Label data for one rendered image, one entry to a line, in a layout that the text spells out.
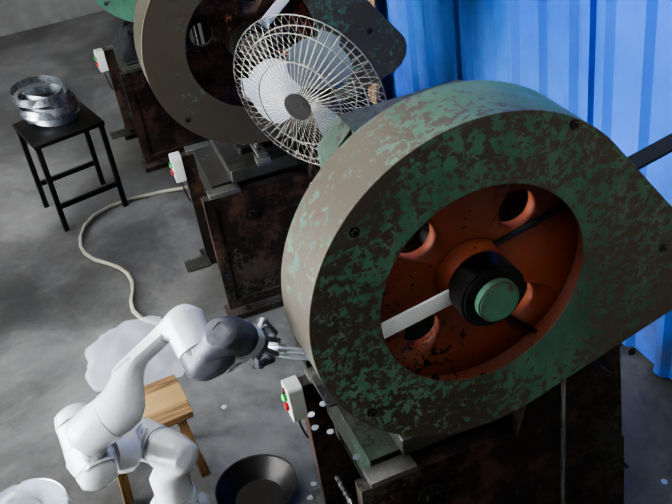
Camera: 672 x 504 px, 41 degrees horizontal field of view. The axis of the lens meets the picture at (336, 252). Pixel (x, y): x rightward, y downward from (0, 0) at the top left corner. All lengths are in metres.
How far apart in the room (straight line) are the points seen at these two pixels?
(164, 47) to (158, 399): 1.29
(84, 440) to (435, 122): 1.06
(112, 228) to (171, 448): 2.84
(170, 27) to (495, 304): 1.87
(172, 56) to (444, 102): 1.75
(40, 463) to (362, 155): 2.41
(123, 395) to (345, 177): 0.73
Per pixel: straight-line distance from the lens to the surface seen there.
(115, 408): 2.13
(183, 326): 2.08
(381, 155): 1.78
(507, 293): 1.96
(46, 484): 3.34
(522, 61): 3.94
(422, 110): 1.85
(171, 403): 3.39
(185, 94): 3.51
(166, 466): 2.51
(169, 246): 4.89
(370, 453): 2.61
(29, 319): 4.69
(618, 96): 3.42
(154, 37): 3.41
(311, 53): 2.95
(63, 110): 5.12
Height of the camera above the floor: 2.54
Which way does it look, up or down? 34 degrees down
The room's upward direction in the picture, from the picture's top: 9 degrees counter-clockwise
